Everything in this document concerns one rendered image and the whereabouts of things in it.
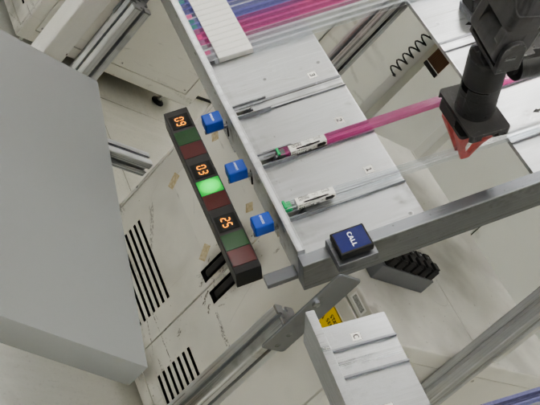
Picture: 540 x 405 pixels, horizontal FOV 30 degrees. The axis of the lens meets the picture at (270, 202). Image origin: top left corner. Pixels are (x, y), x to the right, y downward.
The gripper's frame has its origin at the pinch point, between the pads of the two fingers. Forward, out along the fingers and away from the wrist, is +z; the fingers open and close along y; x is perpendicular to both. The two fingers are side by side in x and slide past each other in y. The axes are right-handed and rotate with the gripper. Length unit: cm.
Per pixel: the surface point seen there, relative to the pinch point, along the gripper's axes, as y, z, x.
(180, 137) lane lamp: 21.4, 5.9, 37.9
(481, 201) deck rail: -9.9, -0.2, 2.2
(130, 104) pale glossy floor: 132, 110, 22
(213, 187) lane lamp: 9.8, 5.6, 36.4
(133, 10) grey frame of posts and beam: 60, 11, 35
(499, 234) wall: 81, 162, -92
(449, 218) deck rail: -10.2, 1.5, 7.2
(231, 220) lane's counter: 2.8, 5.4, 36.1
